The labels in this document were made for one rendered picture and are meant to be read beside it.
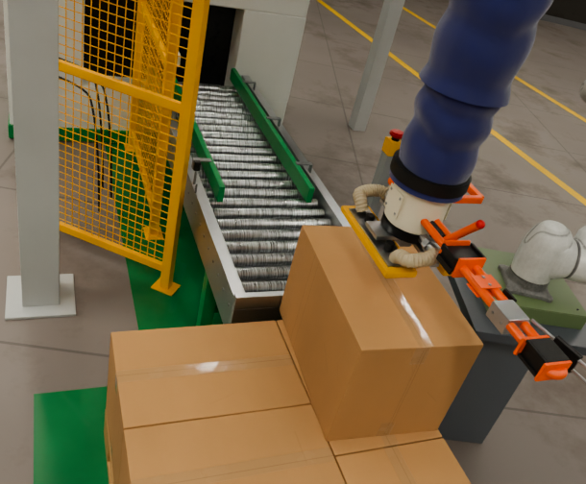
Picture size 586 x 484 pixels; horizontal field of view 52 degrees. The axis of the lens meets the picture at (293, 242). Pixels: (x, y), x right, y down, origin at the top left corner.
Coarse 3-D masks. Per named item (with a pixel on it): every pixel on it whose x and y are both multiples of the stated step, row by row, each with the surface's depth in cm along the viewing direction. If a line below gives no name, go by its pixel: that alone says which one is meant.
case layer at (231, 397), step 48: (144, 336) 203; (192, 336) 208; (240, 336) 213; (144, 384) 186; (192, 384) 191; (240, 384) 195; (288, 384) 199; (144, 432) 172; (192, 432) 176; (240, 432) 180; (288, 432) 183; (432, 432) 196; (144, 480) 160; (192, 480) 163; (240, 480) 166; (288, 480) 170; (336, 480) 173; (384, 480) 177; (432, 480) 180
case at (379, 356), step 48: (336, 240) 204; (288, 288) 219; (336, 288) 182; (384, 288) 187; (432, 288) 193; (288, 336) 218; (336, 336) 177; (384, 336) 168; (432, 336) 173; (336, 384) 177; (384, 384) 174; (432, 384) 180; (336, 432) 182; (384, 432) 189
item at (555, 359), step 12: (540, 336) 131; (516, 348) 131; (528, 348) 129; (540, 348) 128; (552, 348) 128; (528, 360) 129; (540, 360) 126; (552, 360) 125; (564, 360) 126; (540, 372) 125
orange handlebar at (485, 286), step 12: (468, 192) 191; (432, 228) 163; (444, 228) 165; (468, 276) 148; (480, 276) 148; (480, 288) 144; (492, 288) 145; (492, 300) 141; (528, 324) 136; (516, 336) 133; (528, 336) 135; (552, 372) 124; (564, 372) 125
